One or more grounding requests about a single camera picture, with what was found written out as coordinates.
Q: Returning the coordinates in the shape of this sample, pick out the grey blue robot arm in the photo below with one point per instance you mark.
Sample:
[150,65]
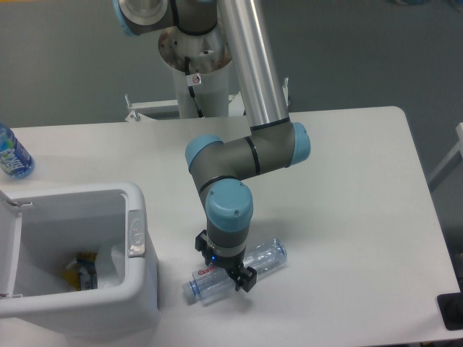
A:
[219,168]

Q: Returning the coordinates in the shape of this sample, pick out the white plastic trash can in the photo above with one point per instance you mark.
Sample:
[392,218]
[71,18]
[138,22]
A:
[43,230]

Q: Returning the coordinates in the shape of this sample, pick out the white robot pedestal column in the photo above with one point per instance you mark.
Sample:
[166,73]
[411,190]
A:
[200,67]

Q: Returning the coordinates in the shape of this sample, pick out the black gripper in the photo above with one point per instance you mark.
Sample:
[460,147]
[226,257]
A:
[229,257]

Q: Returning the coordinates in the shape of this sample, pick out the blue labelled water bottle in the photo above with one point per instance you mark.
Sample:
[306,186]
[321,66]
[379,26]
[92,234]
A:
[16,162]

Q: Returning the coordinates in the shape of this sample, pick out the yellow snack wrapper trash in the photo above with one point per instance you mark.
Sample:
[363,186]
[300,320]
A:
[80,273]

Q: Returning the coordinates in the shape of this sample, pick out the clear plastic Ganten bottle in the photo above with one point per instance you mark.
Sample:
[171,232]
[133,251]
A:
[211,283]

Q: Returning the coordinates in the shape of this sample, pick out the white paper trash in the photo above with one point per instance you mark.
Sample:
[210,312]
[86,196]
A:
[110,264]

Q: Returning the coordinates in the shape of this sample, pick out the white frame at right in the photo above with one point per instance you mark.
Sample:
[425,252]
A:
[449,162]

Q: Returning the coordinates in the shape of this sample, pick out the white pedestal base frame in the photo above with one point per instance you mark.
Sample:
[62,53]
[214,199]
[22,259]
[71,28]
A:
[169,109]

